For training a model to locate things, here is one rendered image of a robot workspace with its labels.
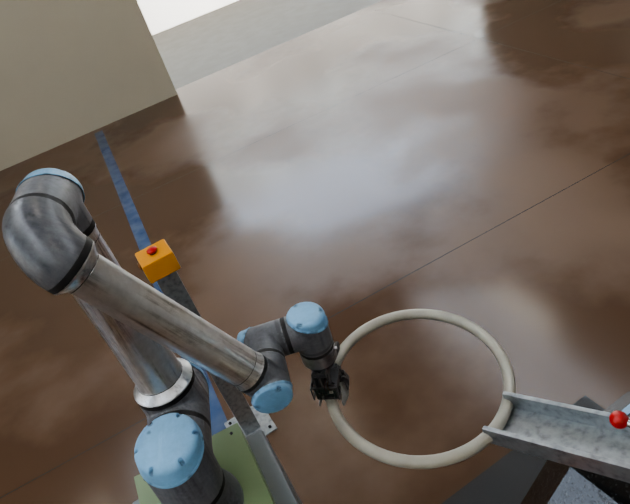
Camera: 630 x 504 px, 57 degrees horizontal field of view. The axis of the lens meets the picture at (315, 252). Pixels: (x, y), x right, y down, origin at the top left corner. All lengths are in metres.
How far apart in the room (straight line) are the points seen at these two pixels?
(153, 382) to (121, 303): 0.35
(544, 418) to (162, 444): 0.87
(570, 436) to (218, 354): 0.79
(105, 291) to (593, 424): 1.05
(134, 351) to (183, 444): 0.23
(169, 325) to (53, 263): 0.24
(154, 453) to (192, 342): 0.30
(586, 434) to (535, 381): 1.31
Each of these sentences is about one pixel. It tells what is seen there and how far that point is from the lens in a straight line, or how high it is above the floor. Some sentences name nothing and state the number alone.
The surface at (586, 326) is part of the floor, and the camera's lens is 2.96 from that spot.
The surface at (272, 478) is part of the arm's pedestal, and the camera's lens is 1.62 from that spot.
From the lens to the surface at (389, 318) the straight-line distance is 1.69.
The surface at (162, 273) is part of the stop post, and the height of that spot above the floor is 1.02.
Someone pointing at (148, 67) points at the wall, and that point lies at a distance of 7.06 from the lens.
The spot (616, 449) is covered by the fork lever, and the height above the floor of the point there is 0.98.
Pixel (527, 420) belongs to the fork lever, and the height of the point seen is 0.93.
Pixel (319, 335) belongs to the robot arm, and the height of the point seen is 1.21.
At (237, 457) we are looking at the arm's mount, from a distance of 1.60.
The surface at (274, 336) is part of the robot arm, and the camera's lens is 1.36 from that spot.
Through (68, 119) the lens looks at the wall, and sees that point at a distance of 7.10.
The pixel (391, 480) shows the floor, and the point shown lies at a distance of 2.52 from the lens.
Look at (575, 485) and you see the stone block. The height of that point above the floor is 0.82.
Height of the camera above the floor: 2.16
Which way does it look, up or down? 36 degrees down
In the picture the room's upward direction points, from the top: 19 degrees counter-clockwise
